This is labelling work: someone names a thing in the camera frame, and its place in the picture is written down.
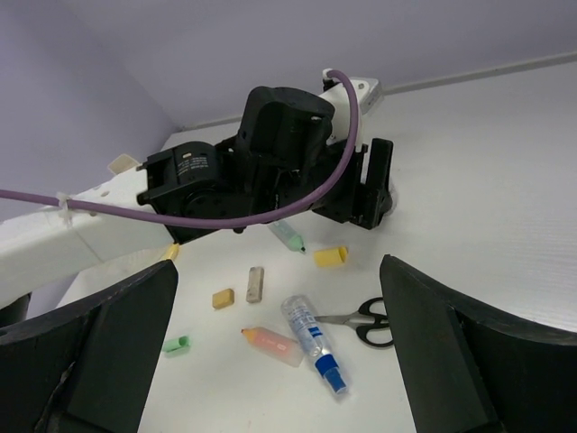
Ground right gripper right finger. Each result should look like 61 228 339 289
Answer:
380 255 576 432

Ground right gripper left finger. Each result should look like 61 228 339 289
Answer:
1 260 179 432

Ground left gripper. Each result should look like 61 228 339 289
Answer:
271 138 394 230

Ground grey worn eraser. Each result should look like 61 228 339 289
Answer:
245 267 264 303

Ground clear spray bottle blue cap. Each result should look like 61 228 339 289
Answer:
280 295 348 401

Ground yellow eraser block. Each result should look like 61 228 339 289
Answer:
212 289 235 310

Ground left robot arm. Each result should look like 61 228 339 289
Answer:
1 81 394 306

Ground yellow marker cap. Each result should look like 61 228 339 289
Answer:
313 245 349 268

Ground green highlighter marker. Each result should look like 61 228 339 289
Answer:
268 220 307 253

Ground green marker cap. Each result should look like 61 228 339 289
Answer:
161 335 191 357

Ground yellow highlighter marker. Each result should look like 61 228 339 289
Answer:
160 244 179 261

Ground orange highlighter marker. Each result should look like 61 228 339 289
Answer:
241 327 304 368

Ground cream divided box rear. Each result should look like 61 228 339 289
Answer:
107 153 140 176

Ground black handled scissors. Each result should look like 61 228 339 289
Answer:
315 297 394 350

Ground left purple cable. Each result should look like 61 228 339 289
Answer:
0 69 362 226

